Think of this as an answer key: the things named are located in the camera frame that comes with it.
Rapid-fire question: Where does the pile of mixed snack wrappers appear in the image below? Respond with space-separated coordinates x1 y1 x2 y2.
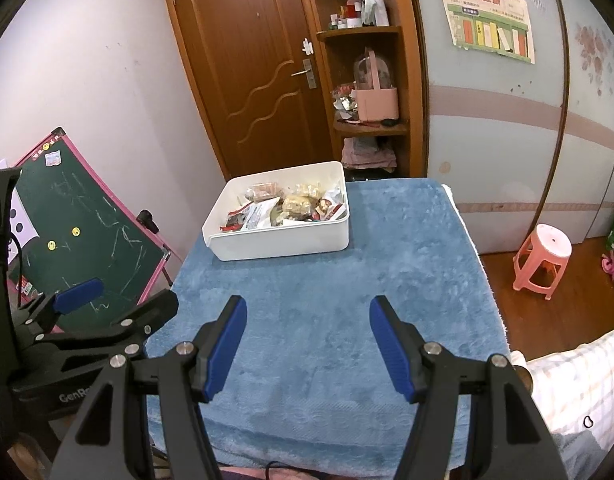
217 180 348 233

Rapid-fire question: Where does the white plastic bin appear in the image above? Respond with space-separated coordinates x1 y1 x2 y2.
202 161 350 262

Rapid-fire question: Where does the pile of shiny wrappers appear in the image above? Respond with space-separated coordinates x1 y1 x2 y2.
332 85 360 121

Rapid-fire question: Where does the metal door handle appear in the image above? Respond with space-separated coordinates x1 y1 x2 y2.
290 57 318 90

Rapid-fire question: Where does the wooden corner shelf unit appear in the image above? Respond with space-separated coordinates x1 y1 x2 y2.
297 0 428 178

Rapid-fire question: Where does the wall poster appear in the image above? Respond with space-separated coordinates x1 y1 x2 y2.
435 0 535 65

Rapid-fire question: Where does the green chalkboard pink frame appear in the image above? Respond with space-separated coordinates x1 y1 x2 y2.
9 127 170 333

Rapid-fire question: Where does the brown wooden door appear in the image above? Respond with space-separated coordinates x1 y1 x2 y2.
161 0 338 178

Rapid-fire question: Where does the white checked cloth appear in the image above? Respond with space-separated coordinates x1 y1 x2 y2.
510 320 614 480

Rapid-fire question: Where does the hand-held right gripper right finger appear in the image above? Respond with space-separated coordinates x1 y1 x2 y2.
369 296 568 480

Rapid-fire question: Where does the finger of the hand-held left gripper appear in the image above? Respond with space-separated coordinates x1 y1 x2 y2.
34 289 180 358
14 277 106 335

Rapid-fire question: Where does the cluster of small bottles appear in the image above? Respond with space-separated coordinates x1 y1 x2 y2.
329 0 390 31

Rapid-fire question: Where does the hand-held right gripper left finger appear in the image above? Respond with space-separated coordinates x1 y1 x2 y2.
47 295 249 480

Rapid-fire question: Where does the grey floral sliding wardrobe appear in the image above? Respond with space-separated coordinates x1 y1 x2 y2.
402 0 614 256

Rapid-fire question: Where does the pink handled basket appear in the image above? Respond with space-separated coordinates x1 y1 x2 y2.
352 47 400 123

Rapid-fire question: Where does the pink plastic stool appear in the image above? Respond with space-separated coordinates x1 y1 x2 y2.
512 224 573 301

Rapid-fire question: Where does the blue plush blanket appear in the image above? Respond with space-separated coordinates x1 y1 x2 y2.
144 177 510 473

